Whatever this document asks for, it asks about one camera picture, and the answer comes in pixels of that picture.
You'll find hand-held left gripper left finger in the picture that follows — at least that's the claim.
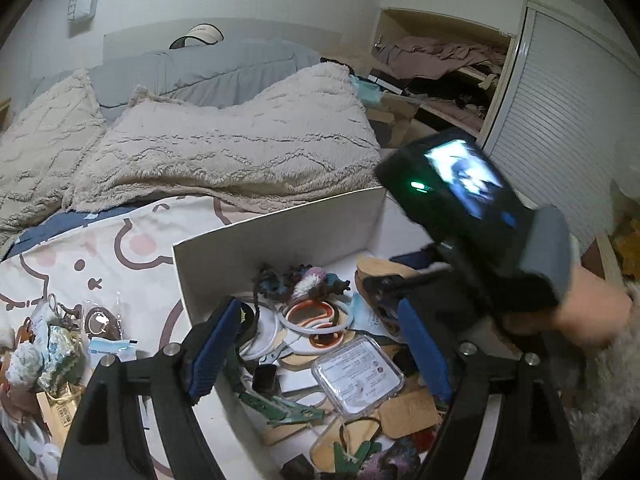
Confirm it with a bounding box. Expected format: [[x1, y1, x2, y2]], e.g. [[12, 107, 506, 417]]
[[57, 296, 246, 480]]

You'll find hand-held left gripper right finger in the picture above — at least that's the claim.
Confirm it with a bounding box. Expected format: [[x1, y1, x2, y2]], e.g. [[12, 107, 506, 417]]
[[396, 297, 583, 480]]

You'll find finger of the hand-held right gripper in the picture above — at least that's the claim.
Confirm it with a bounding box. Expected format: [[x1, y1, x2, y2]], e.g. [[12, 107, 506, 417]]
[[362, 272, 451, 311], [387, 250, 441, 271]]

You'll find white silicone ring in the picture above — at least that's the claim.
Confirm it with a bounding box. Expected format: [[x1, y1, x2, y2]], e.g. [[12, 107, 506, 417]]
[[239, 305, 280, 361]]

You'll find black charger adapter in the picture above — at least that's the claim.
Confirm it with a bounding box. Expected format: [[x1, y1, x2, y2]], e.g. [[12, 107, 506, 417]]
[[251, 364, 279, 395]]

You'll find clear glass food container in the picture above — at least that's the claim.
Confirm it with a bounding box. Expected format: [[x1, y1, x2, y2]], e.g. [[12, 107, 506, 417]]
[[311, 335, 405, 417]]

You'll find brown and blue crochet pouch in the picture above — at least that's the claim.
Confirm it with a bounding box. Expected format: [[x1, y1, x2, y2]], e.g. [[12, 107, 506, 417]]
[[257, 264, 351, 306]]

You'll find white cardboard shoe box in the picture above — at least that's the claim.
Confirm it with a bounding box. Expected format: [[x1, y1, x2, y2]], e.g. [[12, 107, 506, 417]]
[[171, 186, 506, 480]]

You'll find person's right forearm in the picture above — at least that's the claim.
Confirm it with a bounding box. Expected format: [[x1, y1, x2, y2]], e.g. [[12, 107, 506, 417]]
[[502, 262, 633, 346]]

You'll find tan leather piece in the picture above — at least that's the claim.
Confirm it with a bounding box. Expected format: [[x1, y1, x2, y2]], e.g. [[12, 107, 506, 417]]
[[355, 255, 421, 286]]

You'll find square cork coaster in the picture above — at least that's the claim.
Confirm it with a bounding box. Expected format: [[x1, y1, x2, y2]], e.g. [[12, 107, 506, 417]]
[[377, 387, 441, 438]]

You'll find orange rimmed oval lid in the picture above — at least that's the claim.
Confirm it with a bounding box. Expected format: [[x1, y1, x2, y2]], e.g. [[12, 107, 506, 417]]
[[285, 299, 347, 350]]

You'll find green hair clip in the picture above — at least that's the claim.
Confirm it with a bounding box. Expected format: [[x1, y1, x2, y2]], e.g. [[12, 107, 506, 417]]
[[235, 375, 326, 428]]

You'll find white wipes packet blue print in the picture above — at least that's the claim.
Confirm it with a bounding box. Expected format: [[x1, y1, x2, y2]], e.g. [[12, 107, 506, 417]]
[[87, 337, 137, 362]]

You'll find brown item in clear bag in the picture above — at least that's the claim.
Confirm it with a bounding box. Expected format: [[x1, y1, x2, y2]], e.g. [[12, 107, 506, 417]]
[[81, 301, 126, 342]]

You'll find wooden stool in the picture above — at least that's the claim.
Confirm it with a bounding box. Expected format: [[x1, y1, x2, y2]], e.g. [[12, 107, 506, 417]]
[[367, 92, 421, 146]]

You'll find white louvred door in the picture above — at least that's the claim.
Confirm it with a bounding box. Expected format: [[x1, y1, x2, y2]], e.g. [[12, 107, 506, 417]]
[[482, 0, 640, 241]]

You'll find green glittery hair accessory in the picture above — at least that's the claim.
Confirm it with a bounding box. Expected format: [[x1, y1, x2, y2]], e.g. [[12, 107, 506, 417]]
[[37, 325, 91, 396]]

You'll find teal small box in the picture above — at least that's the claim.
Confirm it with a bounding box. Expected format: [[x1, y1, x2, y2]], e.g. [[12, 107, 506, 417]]
[[350, 77, 383, 108]]

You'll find white lace scrunchie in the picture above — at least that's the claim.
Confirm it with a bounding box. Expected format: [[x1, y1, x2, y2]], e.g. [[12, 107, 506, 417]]
[[7, 347, 51, 386]]

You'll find white fluffy rug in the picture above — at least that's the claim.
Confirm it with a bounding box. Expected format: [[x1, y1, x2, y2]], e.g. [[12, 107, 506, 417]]
[[570, 280, 640, 461]]

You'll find pile of pink clothes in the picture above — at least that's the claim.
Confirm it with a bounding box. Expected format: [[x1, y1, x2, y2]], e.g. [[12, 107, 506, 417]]
[[375, 35, 508, 78]]

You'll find beige fuzzy pillow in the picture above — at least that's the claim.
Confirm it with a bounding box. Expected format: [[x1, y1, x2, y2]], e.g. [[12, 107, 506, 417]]
[[62, 62, 383, 216], [0, 69, 108, 241]]

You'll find navy bed sheet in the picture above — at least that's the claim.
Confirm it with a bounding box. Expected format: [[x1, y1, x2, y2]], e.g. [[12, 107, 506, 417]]
[[0, 212, 136, 261]]

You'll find pale grey headboard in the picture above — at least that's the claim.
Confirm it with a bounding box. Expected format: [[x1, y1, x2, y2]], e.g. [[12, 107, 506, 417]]
[[103, 17, 346, 61]]

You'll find grey duvet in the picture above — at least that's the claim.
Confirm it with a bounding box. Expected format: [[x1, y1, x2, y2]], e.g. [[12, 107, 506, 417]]
[[30, 39, 321, 121]]

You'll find white visor cap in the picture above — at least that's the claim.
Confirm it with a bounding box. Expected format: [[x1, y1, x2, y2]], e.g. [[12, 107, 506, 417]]
[[169, 23, 223, 50]]

